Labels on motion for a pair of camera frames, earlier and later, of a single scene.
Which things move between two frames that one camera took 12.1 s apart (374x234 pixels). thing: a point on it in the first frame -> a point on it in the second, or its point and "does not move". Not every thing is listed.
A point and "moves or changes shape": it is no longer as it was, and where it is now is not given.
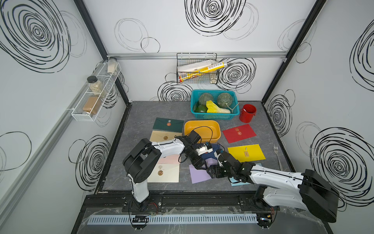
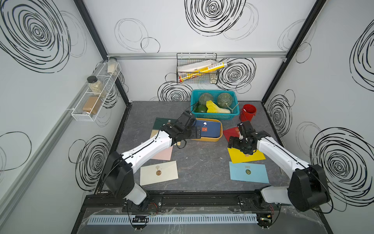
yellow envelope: [247, 153] does not move
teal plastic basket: [234, 110] does not move
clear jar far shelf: [112, 65] does not move
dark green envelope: [169, 124] does not move
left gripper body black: [193, 155] -> [186, 134]
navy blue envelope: [215, 147] -> [209, 129]
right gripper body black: [220, 171] -> [239, 144]
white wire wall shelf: [88, 107] does not move
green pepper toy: [200, 108] does not move
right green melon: [224, 100] does not move
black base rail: [211, 201] does not move
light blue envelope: [235, 183] moves or changes shape
